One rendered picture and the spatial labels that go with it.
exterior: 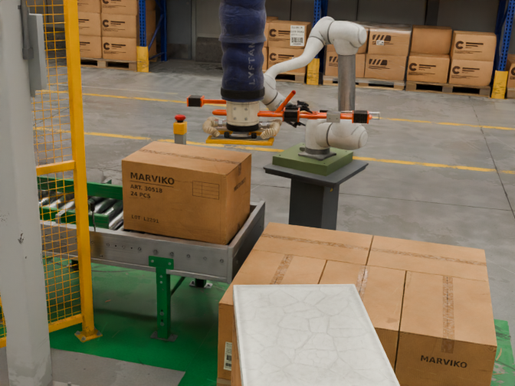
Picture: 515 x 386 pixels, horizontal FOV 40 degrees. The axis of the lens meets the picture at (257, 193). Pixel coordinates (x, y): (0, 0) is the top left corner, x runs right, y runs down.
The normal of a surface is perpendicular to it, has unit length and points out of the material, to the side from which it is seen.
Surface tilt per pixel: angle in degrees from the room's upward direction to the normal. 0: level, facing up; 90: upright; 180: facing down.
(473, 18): 90
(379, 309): 0
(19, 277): 90
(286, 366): 0
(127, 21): 88
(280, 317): 0
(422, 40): 90
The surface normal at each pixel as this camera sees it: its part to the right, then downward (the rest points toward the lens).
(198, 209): -0.30, 0.32
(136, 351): 0.04, -0.94
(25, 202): 0.97, 0.11
